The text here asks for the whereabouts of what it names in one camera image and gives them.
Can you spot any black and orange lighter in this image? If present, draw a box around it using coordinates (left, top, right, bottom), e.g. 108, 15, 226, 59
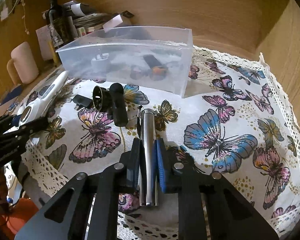
143, 54, 167, 81

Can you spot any white and grey plug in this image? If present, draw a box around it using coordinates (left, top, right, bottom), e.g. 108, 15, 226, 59
91, 53, 109, 74

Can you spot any clear plastic storage box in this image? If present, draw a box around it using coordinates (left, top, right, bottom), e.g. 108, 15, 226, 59
55, 26, 193, 99

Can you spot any cream ceramic mug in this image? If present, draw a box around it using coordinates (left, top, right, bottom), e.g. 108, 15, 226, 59
6, 41, 39, 85

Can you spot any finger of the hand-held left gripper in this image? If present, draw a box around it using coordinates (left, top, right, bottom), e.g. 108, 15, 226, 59
0, 115, 49, 143

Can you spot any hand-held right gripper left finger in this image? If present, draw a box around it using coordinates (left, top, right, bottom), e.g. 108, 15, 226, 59
14, 138, 147, 240

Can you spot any dark glass wine bottle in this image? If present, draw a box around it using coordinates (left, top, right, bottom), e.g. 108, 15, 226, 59
46, 0, 74, 50

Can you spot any white handheld device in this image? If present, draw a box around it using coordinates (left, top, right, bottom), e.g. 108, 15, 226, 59
15, 71, 69, 125

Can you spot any silver metal cylinder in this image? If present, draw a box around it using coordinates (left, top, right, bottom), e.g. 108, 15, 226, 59
138, 108, 160, 207

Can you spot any small black adapter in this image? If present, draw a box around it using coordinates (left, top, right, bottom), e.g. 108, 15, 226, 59
72, 94, 93, 110

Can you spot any butterfly print tablecloth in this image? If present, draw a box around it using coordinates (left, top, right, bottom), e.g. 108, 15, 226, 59
0, 45, 300, 240

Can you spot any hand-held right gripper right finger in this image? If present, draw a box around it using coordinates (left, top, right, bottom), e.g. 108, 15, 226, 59
153, 138, 280, 240

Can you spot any stack of papers and boxes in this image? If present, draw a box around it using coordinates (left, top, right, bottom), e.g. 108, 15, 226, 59
62, 1, 135, 35

